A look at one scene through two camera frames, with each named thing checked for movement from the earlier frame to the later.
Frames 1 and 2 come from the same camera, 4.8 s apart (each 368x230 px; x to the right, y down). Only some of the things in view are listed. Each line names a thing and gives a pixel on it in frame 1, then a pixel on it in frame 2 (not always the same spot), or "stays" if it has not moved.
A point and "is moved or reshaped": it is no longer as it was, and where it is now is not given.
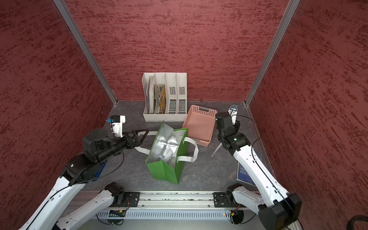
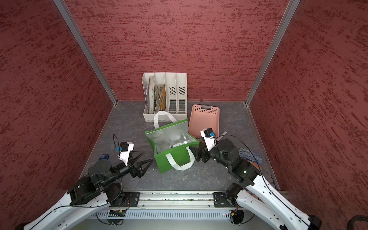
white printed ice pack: (167, 155) to (179, 143)
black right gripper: (237, 124) to (198, 153)
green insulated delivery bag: (169, 148) is moved or reshaped
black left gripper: (137, 142) to (138, 171)
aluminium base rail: (178, 201) stays
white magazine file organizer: (166, 94) stays
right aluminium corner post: (290, 10) stays
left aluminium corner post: (66, 11) stays
